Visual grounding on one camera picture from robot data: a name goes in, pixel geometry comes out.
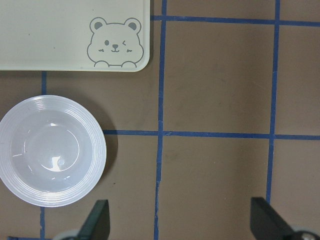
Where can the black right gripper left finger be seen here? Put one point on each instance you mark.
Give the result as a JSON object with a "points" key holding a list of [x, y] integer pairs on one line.
{"points": [[97, 224]]}

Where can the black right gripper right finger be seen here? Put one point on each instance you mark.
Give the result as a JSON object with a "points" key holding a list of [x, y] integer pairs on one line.
{"points": [[266, 223]]}

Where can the white ridged plate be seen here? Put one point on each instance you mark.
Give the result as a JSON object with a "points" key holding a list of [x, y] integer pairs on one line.
{"points": [[52, 151]]}

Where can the cream tray with bear print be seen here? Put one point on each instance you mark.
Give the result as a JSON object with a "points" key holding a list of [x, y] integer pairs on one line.
{"points": [[74, 35]]}

